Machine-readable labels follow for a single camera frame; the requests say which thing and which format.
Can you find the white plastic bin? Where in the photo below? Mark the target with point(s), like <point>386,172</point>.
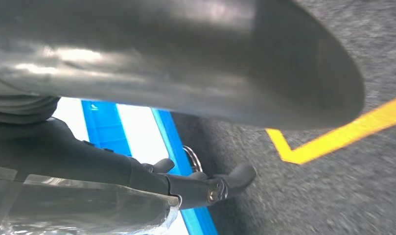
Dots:
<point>142,136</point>

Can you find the chrome stanchion base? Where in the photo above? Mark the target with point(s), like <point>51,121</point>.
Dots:
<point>193,159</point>

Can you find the blue rack on casters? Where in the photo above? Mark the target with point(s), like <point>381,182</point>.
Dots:
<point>175,142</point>

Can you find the blue plastic bin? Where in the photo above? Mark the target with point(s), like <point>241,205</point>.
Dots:
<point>103,129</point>

